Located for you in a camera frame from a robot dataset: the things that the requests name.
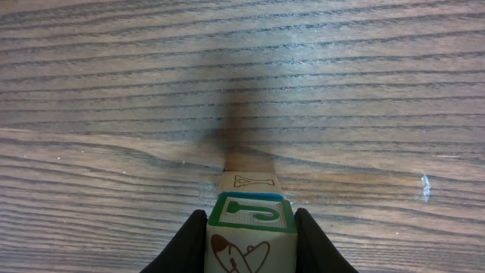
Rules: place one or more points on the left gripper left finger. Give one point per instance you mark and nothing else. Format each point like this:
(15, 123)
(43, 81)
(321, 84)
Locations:
(185, 253)

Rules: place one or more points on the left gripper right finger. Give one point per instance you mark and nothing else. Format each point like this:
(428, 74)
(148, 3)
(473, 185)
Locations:
(315, 252)

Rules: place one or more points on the wooden block airplane drawing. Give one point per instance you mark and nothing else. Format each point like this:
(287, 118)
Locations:
(246, 233)

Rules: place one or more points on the blue letter H block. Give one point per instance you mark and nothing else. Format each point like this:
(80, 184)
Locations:
(250, 183)

